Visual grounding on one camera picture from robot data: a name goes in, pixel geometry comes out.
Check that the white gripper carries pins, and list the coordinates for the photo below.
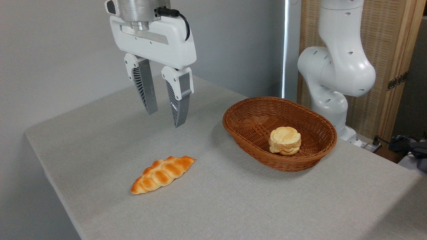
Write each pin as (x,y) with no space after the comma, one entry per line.
(156,46)

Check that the orange braided bread loaf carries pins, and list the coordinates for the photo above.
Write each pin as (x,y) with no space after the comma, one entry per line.
(161,175)

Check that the pale round flower bread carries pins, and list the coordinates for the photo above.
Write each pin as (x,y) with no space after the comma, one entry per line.
(285,140)

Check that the grey fabric table cover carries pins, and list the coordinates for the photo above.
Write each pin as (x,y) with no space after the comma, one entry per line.
(217,213)

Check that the brown oval wicker basket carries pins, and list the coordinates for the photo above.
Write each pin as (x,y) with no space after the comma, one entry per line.
(300,161)

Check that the white power strip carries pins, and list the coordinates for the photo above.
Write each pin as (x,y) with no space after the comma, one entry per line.
(372,147)

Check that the wooden framed rattan screen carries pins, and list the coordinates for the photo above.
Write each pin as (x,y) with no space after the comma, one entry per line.
(387,40)

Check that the dark metal screen hinge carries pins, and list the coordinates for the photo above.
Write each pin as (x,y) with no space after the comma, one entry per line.
(397,81)

